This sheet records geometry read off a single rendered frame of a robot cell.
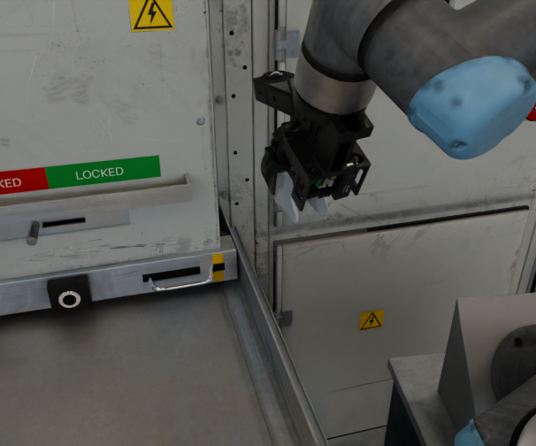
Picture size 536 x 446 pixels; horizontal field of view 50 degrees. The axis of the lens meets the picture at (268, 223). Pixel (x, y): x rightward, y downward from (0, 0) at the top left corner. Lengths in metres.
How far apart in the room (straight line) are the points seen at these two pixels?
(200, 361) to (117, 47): 0.45
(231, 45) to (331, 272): 0.54
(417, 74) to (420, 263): 0.98
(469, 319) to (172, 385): 0.43
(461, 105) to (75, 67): 0.55
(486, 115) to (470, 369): 0.53
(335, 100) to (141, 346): 0.53
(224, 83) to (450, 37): 0.68
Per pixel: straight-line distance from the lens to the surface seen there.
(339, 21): 0.46
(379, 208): 1.23
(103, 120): 0.84
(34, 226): 0.89
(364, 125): 0.53
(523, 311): 0.91
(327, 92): 0.50
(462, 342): 0.87
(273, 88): 0.61
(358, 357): 1.48
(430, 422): 0.94
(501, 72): 0.41
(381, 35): 0.43
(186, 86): 0.83
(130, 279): 0.95
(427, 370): 1.02
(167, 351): 0.89
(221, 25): 1.02
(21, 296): 0.97
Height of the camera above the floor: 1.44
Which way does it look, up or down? 30 degrees down
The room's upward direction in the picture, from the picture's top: straight up
